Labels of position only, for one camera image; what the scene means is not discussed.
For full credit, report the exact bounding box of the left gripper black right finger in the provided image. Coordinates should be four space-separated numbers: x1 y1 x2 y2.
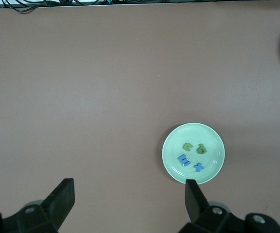
178 179 246 233

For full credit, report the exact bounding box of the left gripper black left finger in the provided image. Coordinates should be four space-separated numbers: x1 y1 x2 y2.
2 178 76 233

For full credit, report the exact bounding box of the blue letter x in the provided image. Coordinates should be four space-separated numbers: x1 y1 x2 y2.
193 162 205 173

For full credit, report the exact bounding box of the blue letter m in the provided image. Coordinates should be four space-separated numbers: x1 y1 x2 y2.
178 154 191 167

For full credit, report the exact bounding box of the green letter p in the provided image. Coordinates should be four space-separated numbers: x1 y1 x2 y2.
196 143 208 155

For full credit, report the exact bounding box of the green plate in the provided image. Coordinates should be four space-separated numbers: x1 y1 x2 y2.
161 122 226 185

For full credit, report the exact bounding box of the brown table cover sheet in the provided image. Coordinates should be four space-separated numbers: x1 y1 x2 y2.
0 1 280 233

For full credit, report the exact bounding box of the black cable bundle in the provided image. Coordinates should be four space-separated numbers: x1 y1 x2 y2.
0 0 218 14

